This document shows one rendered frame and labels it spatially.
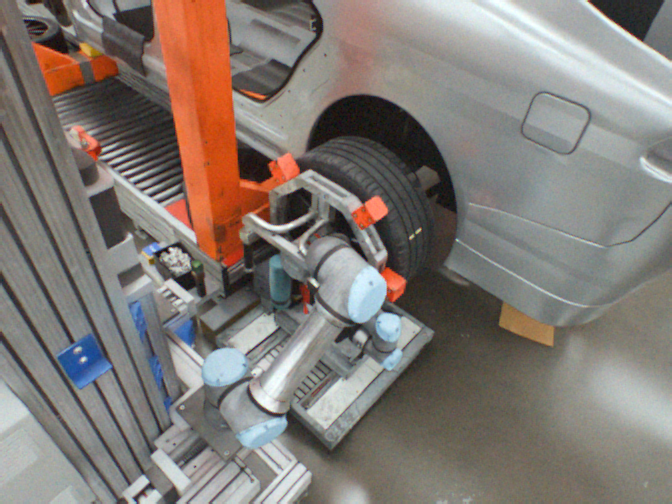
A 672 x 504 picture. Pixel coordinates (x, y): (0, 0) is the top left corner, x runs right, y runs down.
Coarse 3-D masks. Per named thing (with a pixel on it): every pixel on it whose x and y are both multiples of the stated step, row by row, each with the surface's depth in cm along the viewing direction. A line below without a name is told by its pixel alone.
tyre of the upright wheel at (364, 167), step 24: (336, 144) 177; (360, 144) 174; (312, 168) 173; (336, 168) 165; (360, 168) 165; (384, 168) 167; (408, 168) 172; (360, 192) 162; (384, 192) 162; (408, 192) 168; (288, 216) 201; (384, 216) 161; (408, 216) 166; (432, 216) 176; (384, 240) 167; (408, 240) 167; (432, 240) 179; (408, 264) 171
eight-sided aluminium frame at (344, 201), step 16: (304, 176) 167; (320, 176) 168; (272, 192) 183; (288, 192) 177; (320, 192) 164; (336, 192) 165; (272, 208) 190; (336, 208) 162; (352, 208) 159; (272, 224) 196; (352, 224) 161; (288, 240) 202; (368, 240) 161; (368, 256) 163; (384, 256) 164
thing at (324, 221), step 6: (324, 204) 164; (324, 210) 166; (324, 216) 168; (318, 222) 167; (324, 222) 167; (312, 228) 164; (318, 228) 165; (306, 234) 162; (312, 234) 163; (300, 240) 159; (306, 240) 161; (300, 246) 157; (300, 252) 157
